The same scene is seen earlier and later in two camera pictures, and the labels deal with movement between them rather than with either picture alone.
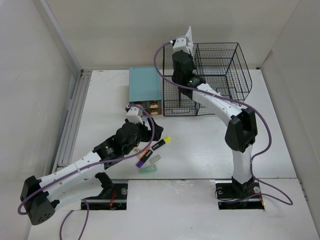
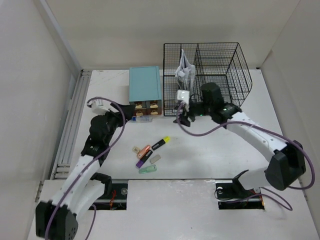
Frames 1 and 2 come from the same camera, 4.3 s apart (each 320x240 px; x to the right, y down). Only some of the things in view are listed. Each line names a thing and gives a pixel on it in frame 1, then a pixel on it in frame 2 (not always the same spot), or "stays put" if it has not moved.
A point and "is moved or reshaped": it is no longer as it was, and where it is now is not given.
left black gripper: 147,133 → 117,115
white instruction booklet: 189,43 is moved or reshaped
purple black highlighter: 140,162 stays put
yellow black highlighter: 166,139 stays put
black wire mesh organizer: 222,66 stays put
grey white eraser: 155,159 stays put
